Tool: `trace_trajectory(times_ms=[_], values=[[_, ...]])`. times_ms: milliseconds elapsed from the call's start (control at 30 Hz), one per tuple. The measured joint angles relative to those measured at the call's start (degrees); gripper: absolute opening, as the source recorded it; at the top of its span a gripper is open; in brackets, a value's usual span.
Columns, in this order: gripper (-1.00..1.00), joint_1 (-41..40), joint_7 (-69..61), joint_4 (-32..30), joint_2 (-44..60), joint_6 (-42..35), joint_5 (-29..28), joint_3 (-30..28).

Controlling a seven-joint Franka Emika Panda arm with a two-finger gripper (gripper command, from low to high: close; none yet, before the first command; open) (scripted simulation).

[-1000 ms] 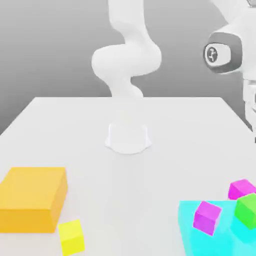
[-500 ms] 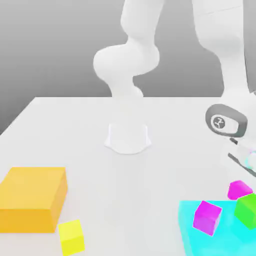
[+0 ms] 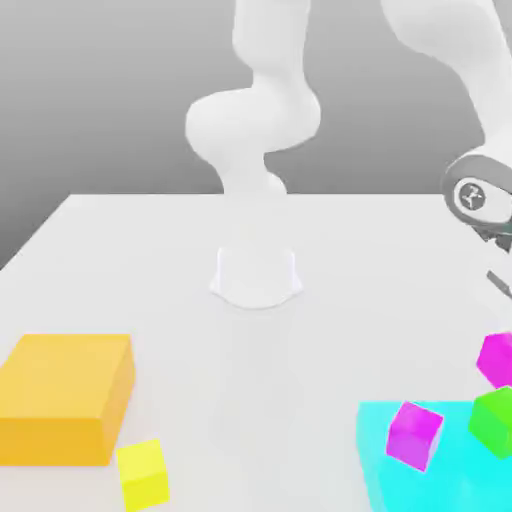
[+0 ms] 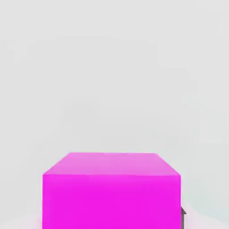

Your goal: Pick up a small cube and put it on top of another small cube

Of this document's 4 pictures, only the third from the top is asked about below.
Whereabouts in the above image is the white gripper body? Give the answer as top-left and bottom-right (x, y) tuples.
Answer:
(485, 269), (512, 301)

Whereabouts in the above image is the small magenta cube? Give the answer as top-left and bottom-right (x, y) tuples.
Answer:
(475, 331), (512, 390)
(384, 400), (446, 474)

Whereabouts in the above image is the small green cube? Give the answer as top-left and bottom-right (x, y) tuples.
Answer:
(467, 385), (512, 461)

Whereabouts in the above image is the small yellow cube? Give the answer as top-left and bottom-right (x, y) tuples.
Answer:
(115, 438), (171, 512)

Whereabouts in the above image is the large cyan box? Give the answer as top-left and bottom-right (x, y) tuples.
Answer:
(355, 400), (512, 512)

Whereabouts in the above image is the large orange box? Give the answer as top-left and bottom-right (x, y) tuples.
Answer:
(0, 333), (137, 468)

